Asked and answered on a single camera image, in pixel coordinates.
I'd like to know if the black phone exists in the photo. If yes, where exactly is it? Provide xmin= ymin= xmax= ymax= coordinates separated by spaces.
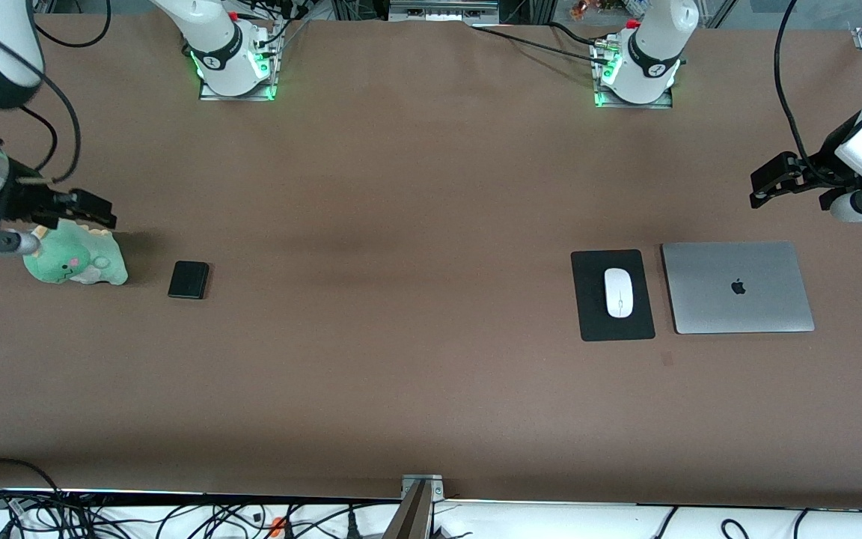
xmin=168 ymin=261 xmax=210 ymax=300

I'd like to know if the white computer mouse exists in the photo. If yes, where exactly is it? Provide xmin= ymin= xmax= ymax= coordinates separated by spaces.
xmin=604 ymin=268 xmax=635 ymax=319

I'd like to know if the black mouse pad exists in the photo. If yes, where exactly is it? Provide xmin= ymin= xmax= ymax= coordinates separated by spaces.
xmin=570 ymin=249 xmax=656 ymax=342

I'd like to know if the green dinosaur plush toy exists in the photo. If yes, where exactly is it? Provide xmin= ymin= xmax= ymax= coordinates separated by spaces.
xmin=22 ymin=221 xmax=129 ymax=287

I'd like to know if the silver closed laptop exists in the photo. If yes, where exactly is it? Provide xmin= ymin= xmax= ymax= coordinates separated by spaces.
xmin=661 ymin=241 xmax=816 ymax=335

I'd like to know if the grey metal box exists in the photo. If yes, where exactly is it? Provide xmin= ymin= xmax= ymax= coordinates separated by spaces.
xmin=388 ymin=0 xmax=499 ymax=23

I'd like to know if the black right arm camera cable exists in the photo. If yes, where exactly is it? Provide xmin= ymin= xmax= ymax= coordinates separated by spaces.
xmin=0 ymin=0 xmax=114 ymax=184

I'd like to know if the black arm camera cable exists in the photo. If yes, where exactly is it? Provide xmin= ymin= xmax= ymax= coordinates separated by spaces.
xmin=774 ymin=0 xmax=843 ymax=186
xmin=0 ymin=0 xmax=114 ymax=184

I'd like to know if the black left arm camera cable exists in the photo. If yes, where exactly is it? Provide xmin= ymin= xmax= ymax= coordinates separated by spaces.
xmin=774 ymin=0 xmax=843 ymax=186

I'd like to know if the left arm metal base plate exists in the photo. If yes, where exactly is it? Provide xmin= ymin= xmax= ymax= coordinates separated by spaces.
xmin=594 ymin=41 xmax=674 ymax=109

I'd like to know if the black cable across table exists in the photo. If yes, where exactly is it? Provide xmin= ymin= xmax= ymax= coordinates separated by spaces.
xmin=468 ymin=25 xmax=615 ymax=64

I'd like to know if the aluminium strut with bracket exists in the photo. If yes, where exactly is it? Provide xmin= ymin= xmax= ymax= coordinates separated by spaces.
xmin=382 ymin=474 xmax=445 ymax=539

